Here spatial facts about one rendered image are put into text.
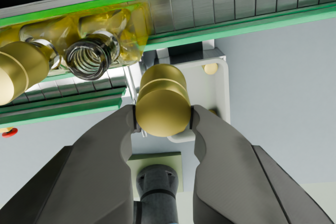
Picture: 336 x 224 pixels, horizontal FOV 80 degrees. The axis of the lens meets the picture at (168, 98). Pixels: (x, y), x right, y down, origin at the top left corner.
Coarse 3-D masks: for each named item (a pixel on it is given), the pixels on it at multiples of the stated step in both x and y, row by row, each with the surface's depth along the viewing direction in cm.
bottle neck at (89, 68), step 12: (96, 36) 16; (108, 36) 17; (72, 48) 14; (84, 48) 14; (96, 48) 14; (108, 48) 16; (72, 60) 14; (84, 60) 16; (96, 60) 18; (108, 60) 15; (72, 72) 15; (84, 72) 15; (96, 72) 15
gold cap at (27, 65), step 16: (0, 48) 14; (16, 48) 15; (32, 48) 16; (0, 64) 12; (16, 64) 14; (32, 64) 15; (48, 64) 17; (0, 80) 13; (16, 80) 13; (32, 80) 15; (0, 96) 13; (16, 96) 14
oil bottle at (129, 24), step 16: (80, 16) 20; (96, 16) 19; (112, 16) 18; (128, 16) 19; (144, 16) 32; (80, 32) 19; (112, 32) 18; (128, 32) 19; (144, 32) 28; (128, 48) 19; (112, 64) 20; (128, 64) 21
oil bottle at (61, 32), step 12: (84, 12) 24; (24, 24) 20; (36, 24) 19; (48, 24) 19; (60, 24) 19; (72, 24) 20; (24, 36) 19; (36, 36) 18; (48, 36) 18; (60, 36) 19; (72, 36) 20; (60, 48) 19; (60, 60) 19; (48, 72) 20; (60, 72) 20
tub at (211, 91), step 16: (176, 64) 46; (192, 64) 46; (224, 64) 46; (192, 80) 55; (208, 80) 55; (224, 80) 48; (192, 96) 58; (208, 96) 58; (224, 96) 50; (224, 112) 53
